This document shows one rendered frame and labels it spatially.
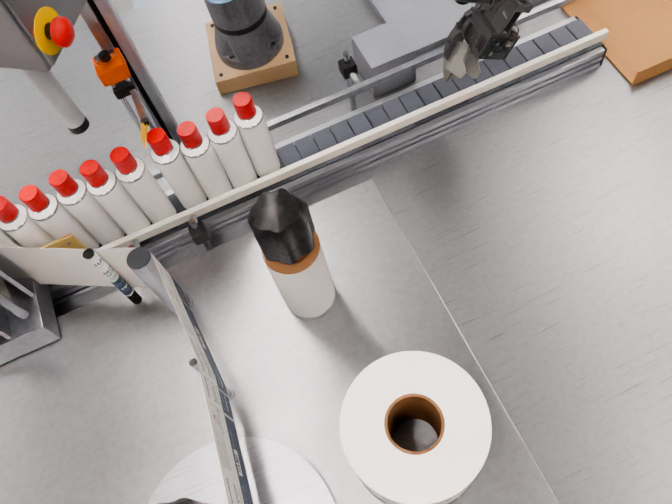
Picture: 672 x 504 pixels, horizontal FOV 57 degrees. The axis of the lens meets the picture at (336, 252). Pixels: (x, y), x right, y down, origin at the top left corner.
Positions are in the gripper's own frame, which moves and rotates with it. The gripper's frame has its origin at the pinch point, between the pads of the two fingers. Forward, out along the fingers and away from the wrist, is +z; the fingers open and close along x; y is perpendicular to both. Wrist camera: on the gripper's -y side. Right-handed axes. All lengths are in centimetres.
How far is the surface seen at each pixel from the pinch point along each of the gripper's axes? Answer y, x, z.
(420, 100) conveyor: -0.5, -2.1, 7.6
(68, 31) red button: 1, -69, -6
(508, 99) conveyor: 6.1, 13.4, 1.5
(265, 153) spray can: 2.4, -34.6, 17.3
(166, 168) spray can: 2, -52, 20
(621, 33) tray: 0.9, 40.8, -11.9
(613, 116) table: 18.1, 29.1, -4.7
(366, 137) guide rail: 4.9, -16.1, 11.8
